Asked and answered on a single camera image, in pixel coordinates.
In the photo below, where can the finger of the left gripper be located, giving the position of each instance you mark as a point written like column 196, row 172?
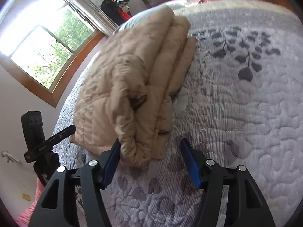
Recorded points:
column 57, row 138

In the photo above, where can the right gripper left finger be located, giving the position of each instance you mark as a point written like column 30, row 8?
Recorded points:
column 57, row 203

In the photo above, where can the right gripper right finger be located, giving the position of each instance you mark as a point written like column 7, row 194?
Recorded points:
column 246, row 205

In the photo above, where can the beige quilted jacket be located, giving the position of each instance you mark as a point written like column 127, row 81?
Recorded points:
column 127, row 92

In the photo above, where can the pink sleeve left forearm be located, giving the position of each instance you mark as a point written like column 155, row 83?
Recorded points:
column 23, row 218

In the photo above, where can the coat rack with clothes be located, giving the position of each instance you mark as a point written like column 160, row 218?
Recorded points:
column 117, row 10

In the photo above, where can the side window curtain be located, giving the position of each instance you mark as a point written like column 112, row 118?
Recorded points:
column 95, row 15

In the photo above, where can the grey pillow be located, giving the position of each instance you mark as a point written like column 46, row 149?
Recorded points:
column 138, row 18

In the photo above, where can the side window wooden frame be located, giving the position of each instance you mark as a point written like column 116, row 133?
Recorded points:
column 43, row 43

